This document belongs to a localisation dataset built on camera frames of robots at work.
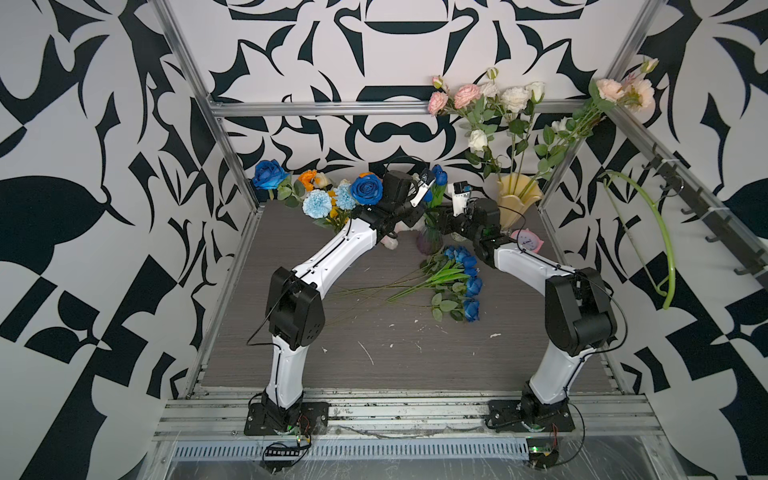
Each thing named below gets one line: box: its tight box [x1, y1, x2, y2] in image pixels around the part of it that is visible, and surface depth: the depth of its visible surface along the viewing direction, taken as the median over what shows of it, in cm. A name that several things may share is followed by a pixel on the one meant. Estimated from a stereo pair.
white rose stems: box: [466, 67, 546, 195], surface depth 88 cm
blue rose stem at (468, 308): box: [325, 299, 480, 327], surface depth 92 cm
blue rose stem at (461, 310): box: [429, 293, 480, 322], surface depth 93 cm
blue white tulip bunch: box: [424, 164, 448, 207], surface depth 89 cm
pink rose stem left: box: [427, 76, 503, 175], surface depth 87 cm
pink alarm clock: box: [510, 228, 545, 253], surface depth 107 cm
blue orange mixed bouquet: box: [252, 159, 384, 233], surface depth 69 cm
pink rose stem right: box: [534, 58, 659, 180], surface depth 81 cm
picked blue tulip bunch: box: [355, 245, 483, 321], surface depth 95 cm
